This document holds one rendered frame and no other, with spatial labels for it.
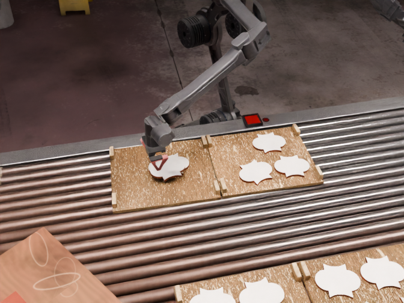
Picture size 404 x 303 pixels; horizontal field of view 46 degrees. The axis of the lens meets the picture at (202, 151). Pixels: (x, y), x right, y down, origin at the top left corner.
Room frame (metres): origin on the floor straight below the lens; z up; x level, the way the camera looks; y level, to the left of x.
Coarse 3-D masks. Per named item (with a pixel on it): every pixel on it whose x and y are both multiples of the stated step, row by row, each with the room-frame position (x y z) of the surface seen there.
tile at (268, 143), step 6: (258, 138) 1.56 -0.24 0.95; (264, 138) 1.56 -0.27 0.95; (270, 138) 1.56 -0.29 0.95; (276, 138) 1.56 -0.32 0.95; (282, 138) 1.56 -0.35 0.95; (252, 144) 1.52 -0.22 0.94; (258, 144) 1.52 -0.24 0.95; (264, 144) 1.52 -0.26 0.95; (270, 144) 1.52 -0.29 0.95; (276, 144) 1.52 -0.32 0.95; (282, 144) 1.52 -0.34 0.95; (264, 150) 1.48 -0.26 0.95; (270, 150) 1.48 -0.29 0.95; (276, 150) 1.49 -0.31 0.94
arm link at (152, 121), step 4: (148, 116) 1.36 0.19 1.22; (152, 116) 1.36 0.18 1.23; (144, 120) 1.33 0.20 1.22; (148, 120) 1.33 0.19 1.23; (152, 120) 1.33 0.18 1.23; (156, 120) 1.33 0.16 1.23; (160, 120) 1.34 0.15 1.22; (144, 124) 1.33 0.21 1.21; (148, 124) 1.31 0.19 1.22; (152, 124) 1.31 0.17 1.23; (156, 124) 1.30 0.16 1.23; (160, 124) 1.31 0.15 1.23; (148, 128) 1.31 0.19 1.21; (152, 128) 1.29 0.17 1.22; (148, 132) 1.31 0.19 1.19
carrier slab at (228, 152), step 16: (288, 128) 1.64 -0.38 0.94; (224, 144) 1.53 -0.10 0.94; (240, 144) 1.53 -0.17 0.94; (288, 144) 1.53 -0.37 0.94; (224, 160) 1.43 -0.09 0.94; (240, 160) 1.43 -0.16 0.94; (256, 160) 1.43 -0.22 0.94; (272, 160) 1.43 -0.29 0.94; (224, 176) 1.34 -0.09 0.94; (272, 176) 1.34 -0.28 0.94; (304, 176) 1.34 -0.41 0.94; (240, 192) 1.25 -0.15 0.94; (256, 192) 1.26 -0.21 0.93
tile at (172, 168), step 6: (156, 162) 1.38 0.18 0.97; (168, 162) 1.38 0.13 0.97; (174, 162) 1.38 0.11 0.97; (180, 162) 1.38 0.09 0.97; (150, 168) 1.35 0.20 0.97; (162, 168) 1.35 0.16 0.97; (168, 168) 1.35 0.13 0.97; (174, 168) 1.35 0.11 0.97; (180, 168) 1.35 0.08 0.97; (156, 174) 1.31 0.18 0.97; (162, 174) 1.31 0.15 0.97; (168, 174) 1.31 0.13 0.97; (174, 174) 1.31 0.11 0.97; (180, 174) 1.31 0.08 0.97
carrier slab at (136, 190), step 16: (176, 144) 1.53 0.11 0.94; (192, 144) 1.53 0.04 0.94; (112, 160) 1.43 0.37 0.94; (128, 160) 1.43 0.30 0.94; (144, 160) 1.43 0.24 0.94; (192, 160) 1.43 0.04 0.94; (208, 160) 1.43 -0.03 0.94; (112, 176) 1.34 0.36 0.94; (128, 176) 1.34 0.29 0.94; (144, 176) 1.34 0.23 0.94; (192, 176) 1.34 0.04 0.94; (208, 176) 1.34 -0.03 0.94; (112, 192) 1.25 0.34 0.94; (128, 192) 1.25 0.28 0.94; (144, 192) 1.25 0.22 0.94; (160, 192) 1.25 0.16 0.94; (176, 192) 1.25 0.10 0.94; (192, 192) 1.25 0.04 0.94; (208, 192) 1.25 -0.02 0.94; (112, 208) 1.17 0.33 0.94; (128, 208) 1.17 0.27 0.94; (144, 208) 1.18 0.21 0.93
